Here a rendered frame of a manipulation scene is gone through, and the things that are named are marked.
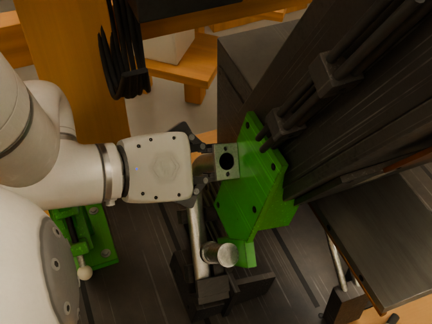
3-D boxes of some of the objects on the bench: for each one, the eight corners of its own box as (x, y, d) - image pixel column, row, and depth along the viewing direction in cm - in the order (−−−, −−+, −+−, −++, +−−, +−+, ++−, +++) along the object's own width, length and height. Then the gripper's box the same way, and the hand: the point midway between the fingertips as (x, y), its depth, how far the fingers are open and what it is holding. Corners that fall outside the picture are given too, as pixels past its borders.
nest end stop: (218, 293, 93) (230, 298, 89) (187, 301, 91) (198, 305, 86) (217, 287, 93) (229, 291, 89) (187, 294, 91) (198, 298, 86)
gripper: (101, 116, 75) (213, 111, 83) (110, 226, 76) (221, 211, 83) (113, 111, 68) (234, 106, 76) (124, 232, 69) (243, 214, 77)
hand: (216, 162), depth 79 cm, fingers closed on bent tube, 3 cm apart
